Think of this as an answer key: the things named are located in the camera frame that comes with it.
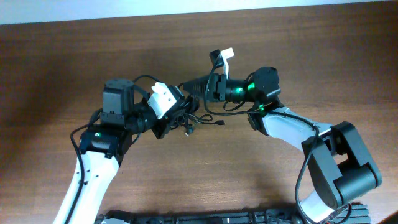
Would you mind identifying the black thin USB cable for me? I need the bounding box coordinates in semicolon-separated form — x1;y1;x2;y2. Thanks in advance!
177;111;226;136

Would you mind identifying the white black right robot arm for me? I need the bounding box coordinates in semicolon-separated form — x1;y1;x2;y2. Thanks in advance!
182;67;382;223

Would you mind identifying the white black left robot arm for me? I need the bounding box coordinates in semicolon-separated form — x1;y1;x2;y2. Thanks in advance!
54;78;198;223

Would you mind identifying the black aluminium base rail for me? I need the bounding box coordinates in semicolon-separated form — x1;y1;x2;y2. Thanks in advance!
94;203;371;224

